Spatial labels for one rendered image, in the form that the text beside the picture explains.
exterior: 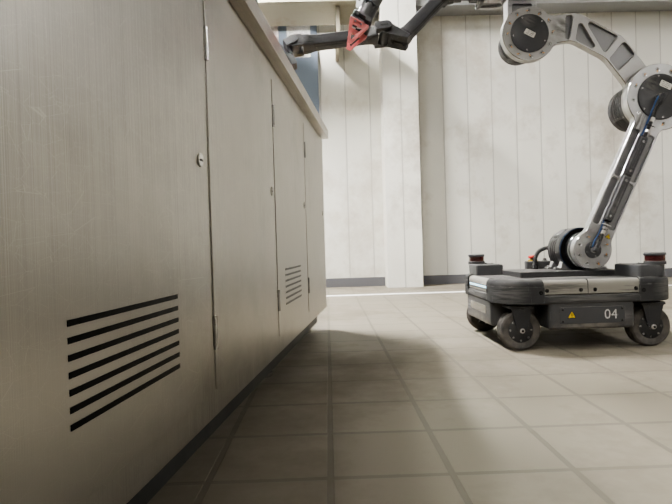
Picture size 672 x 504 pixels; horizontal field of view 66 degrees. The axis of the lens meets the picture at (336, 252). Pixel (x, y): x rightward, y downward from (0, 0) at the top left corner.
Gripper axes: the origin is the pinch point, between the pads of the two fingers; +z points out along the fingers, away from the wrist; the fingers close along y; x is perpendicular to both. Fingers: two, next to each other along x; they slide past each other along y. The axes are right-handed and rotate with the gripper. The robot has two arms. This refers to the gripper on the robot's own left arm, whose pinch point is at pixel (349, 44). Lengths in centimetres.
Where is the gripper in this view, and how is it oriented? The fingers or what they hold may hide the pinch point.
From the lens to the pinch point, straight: 186.8
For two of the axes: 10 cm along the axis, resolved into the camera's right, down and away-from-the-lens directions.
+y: 0.2, 0.1, -10.0
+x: 8.8, 4.7, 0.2
